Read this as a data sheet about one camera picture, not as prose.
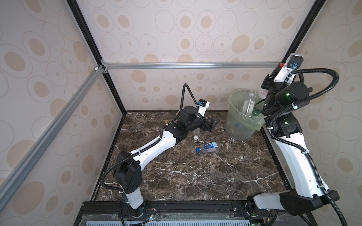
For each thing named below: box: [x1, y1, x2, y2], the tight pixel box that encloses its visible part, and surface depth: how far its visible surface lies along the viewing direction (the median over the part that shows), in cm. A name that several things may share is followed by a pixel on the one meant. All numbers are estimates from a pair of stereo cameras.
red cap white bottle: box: [273, 62, 293, 83], surface depth 47 cm
